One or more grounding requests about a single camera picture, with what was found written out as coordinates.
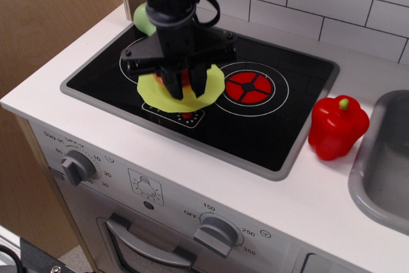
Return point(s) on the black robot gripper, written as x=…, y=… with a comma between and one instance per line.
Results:
x=176, y=46

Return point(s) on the red plastic cup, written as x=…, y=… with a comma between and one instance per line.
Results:
x=185, y=81

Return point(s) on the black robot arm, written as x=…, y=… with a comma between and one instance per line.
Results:
x=178, y=10

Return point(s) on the green plastic plate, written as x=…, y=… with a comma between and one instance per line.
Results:
x=156, y=95

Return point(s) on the green toy pear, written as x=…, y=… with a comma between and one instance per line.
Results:
x=142, y=22

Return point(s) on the black toy stovetop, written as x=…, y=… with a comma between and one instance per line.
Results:
x=258, y=124

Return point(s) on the grey timer knob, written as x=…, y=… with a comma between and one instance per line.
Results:
x=77, y=167

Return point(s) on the white toy kitchen unit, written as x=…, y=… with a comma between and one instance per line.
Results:
x=312, y=206

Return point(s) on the red toy bell pepper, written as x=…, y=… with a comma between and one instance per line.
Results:
x=337, y=124

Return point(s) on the grey temperature knob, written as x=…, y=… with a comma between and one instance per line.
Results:
x=216, y=235

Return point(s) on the grey toy sink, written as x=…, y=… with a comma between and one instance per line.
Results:
x=378, y=181

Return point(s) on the grey oven door handle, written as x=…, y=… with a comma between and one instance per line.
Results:
x=179, y=258

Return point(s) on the black metal base plate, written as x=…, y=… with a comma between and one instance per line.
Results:
x=37, y=261

